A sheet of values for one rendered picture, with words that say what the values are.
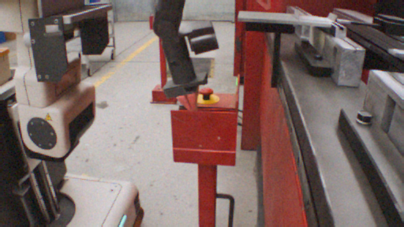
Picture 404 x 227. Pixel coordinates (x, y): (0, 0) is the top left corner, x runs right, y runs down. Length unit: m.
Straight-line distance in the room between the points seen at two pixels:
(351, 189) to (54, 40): 0.66
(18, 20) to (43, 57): 0.15
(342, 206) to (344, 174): 0.07
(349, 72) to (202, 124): 0.38
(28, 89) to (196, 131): 0.46
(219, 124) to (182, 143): 0.11
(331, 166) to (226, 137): 0.36
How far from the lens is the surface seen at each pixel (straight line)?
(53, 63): 0.76
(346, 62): 0.75
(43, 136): 0.90
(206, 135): 0.74
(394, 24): 1.00
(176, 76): 0.71
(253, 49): 1.84
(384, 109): 0.52
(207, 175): 0.90
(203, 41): 0.69
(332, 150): 0.47
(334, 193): 0.39
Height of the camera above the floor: 1.11
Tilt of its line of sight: 25 degrees down
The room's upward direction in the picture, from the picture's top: straight up
